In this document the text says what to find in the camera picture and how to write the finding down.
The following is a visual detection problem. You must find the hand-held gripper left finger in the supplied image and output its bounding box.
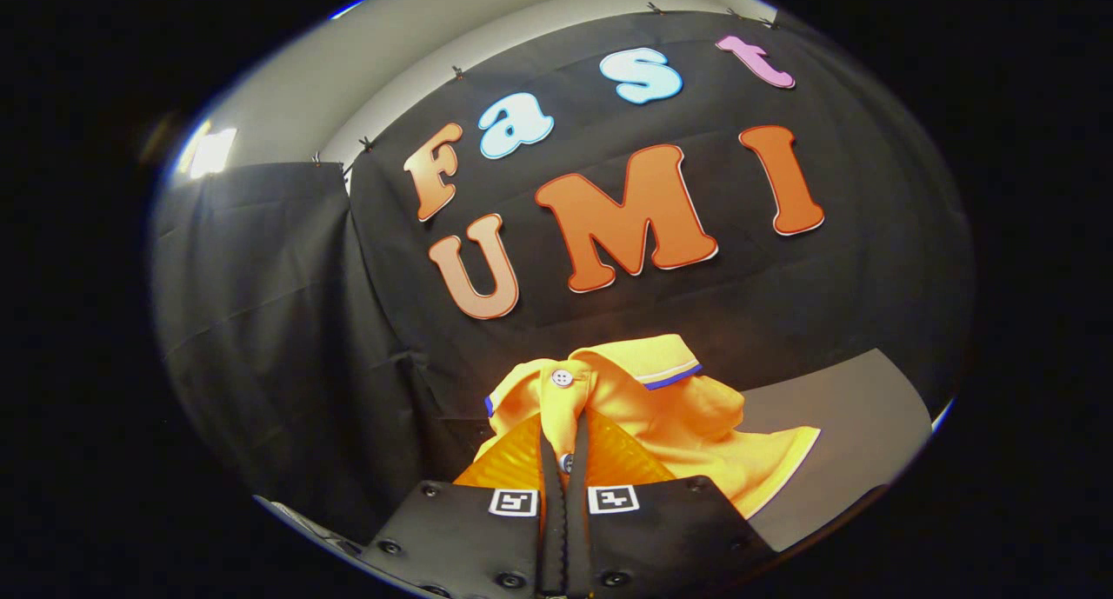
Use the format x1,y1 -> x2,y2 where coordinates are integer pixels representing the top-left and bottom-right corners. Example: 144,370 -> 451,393
361,412 -> 567,599

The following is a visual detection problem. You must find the yellow polo shirt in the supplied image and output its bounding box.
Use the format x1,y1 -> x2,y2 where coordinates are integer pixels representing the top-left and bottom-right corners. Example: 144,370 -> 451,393
474,334 -> 823,520

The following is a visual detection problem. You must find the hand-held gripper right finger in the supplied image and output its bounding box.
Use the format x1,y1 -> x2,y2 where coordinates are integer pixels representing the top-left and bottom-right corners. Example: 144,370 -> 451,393
565,408 -> 779,599

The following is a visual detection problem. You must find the row of black cloth clips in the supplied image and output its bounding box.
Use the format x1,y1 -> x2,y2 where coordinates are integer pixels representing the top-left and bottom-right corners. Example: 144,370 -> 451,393
309,1 -> 779,167

